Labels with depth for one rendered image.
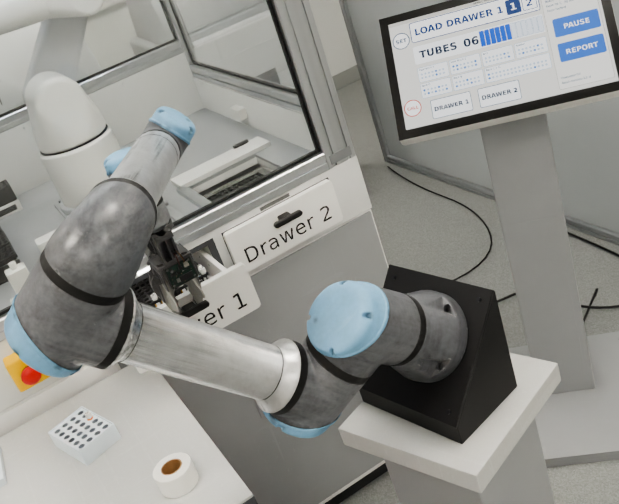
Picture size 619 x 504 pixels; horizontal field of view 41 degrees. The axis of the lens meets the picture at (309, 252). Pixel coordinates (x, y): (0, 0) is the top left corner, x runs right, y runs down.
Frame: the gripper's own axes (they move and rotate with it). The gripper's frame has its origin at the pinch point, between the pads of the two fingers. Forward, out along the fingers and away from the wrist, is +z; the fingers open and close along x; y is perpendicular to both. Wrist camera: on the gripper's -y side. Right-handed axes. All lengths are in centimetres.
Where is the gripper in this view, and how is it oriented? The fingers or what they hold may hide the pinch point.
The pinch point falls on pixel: (188, 307)
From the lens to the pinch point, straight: 168.7
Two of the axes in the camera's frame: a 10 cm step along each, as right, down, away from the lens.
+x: 8.3, -4.6, 3.0
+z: 3.0, 8.4, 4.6
